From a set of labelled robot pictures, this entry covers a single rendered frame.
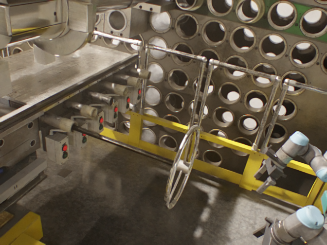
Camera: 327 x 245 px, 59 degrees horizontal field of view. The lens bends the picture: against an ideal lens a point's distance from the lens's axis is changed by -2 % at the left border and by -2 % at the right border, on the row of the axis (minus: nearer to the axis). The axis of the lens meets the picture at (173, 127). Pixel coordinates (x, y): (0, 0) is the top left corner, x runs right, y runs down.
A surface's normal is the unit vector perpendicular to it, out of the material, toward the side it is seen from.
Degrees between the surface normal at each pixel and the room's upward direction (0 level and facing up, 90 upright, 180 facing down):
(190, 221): 0
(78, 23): 90
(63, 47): 90
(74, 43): 90
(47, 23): 90
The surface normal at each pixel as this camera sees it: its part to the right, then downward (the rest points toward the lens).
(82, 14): -0.36, 0.44
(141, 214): 0.14, -0.85
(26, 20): 0.92, 0.30
